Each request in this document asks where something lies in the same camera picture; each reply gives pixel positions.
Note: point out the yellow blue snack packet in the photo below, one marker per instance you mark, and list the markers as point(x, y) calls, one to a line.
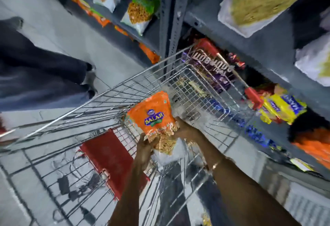
point(283, 107)

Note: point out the person's left hand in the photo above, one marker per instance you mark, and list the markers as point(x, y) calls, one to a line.
point(144, 151)

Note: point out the pile of orange packets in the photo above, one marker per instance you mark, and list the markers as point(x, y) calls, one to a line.
point(313, 146)

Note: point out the person's right forearm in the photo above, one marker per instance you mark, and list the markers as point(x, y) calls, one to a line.
point(242, 189)

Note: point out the orange flat packet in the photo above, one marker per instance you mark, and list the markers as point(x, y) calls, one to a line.
point(121, 30)
point(89, 9)
point(150, 53)

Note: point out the grey metal shelving unit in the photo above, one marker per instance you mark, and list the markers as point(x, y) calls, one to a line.
point(257, 53)

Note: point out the person's left forearm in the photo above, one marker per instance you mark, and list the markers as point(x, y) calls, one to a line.
point(131, 195)

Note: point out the row of blue packets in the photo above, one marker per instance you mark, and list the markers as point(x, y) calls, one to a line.
point(255, 131)

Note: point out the person's left fingers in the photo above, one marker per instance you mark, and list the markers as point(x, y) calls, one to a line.
point(148, 142)

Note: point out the person's dark trousers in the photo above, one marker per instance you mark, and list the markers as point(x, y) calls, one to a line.
point(175, 197)

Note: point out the person's right fingers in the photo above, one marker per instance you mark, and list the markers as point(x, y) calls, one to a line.
point(179, 125)

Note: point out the small yellow packet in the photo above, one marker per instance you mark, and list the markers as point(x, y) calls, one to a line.
point(301, 164)

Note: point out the person's right hand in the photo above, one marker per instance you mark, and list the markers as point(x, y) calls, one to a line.
point(189, 130)

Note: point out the red plastic cart seat flap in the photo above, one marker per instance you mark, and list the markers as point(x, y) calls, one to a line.
point(110, 158)

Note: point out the large purple white snack packet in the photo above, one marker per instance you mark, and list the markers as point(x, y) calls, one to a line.
point(257, 4)

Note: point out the purple snack packets group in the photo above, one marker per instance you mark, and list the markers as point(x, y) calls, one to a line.
point(211, 66)

